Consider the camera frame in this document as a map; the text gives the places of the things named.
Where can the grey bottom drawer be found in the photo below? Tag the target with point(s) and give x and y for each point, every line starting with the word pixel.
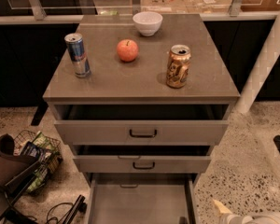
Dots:
pixel 141 199

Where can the green snack bag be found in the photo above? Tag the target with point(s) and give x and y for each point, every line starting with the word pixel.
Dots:
pixel 49 165

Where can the white ceramic bowl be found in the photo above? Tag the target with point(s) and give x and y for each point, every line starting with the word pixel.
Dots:
pixel 147 23

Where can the gold soda can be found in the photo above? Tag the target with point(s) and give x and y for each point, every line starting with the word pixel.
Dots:
pixel 178 66

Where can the dark blue snack bag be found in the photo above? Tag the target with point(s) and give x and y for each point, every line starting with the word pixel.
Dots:
pixel 30 149

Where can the grey drawer cabinet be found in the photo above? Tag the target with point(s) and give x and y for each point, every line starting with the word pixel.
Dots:
pixel 143 80

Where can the brown chair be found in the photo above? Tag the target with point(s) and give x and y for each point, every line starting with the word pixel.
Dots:
pixel 16 173

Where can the grey middle drawer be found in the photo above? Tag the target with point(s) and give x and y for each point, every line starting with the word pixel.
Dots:
pixel 142 159

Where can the black bar on floor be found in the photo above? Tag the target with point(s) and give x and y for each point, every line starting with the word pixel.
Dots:
pixel 79 206

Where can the grey top drawer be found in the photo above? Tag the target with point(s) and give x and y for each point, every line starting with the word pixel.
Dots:
pixel 159 125

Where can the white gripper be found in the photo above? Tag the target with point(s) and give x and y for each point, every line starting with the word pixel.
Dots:
pixel 237 218

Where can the grey drawer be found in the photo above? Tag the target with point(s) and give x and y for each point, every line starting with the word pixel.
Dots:
pixel 159 125
pixel 141 199
pixel 142 159

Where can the white railing ledge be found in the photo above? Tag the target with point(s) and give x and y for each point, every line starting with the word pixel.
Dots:
pixel 61 19

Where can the red apple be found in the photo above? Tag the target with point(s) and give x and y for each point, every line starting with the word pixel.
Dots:
pixel 127 50

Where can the blue silver energy drink can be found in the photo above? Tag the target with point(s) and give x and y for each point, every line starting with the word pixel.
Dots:
pixel 77 53

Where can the cardboard box left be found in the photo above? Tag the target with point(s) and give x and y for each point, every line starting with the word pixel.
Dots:
pixel 164 6

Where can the black wire basket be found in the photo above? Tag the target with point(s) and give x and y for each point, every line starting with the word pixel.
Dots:
pixel 22 138

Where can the white diagonal post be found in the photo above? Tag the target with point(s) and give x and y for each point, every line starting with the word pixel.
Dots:
pixel 262 68

